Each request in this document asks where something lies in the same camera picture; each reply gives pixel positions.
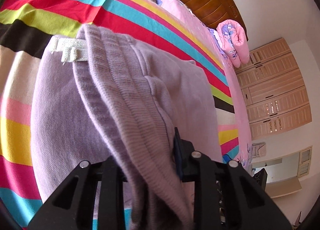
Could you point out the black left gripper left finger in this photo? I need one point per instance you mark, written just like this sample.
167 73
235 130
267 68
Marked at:
71 205

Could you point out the rainbow striped blanket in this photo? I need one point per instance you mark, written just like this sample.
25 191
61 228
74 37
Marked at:
26 29

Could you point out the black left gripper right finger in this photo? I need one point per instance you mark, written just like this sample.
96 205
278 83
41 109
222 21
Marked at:
225 195

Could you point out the beige louvered wardrobe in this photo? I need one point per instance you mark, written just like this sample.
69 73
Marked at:
274 90

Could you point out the lilac knit pants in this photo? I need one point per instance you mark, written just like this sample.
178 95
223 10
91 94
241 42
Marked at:
103 94

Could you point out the rolled pink floral duvet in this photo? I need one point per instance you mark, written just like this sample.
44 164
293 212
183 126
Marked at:
233 42

